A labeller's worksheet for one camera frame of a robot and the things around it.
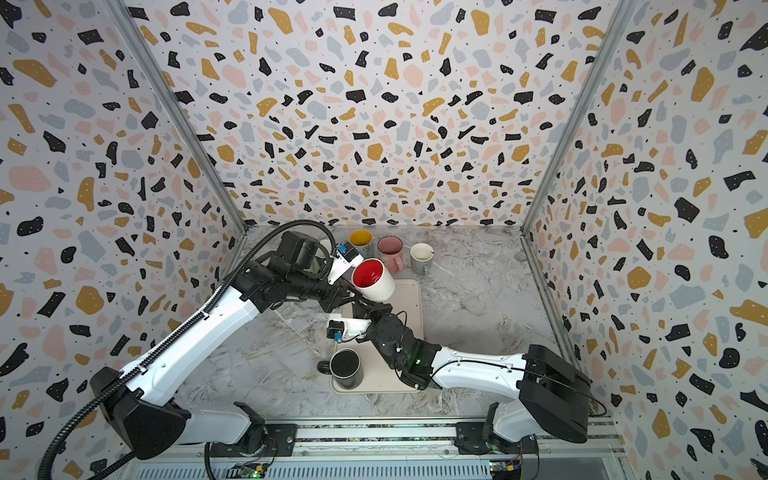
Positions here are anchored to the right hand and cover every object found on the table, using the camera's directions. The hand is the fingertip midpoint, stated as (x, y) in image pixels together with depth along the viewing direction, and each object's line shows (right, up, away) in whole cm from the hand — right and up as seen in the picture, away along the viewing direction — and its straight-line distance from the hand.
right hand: (355, 289), depth 72 cm
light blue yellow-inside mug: (-3, +13, +35) cm, 38 cm away
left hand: (+1, 0, -2) cm, 2 cm away
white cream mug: (+4, +2, +4) cm, 6 cm away
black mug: (-3, -21, +5) cm, 22 cm away
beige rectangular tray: (+5, -25, +13) cm, 29 cm away
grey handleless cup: (+18, +8, +34) cm, 40 cm away
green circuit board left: (-25, -43, -1) cm, 49 cm away
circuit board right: (+35, -43, 0) cm, 56 cm away
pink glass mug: (+7, +10, +31) cm, 33 cm away
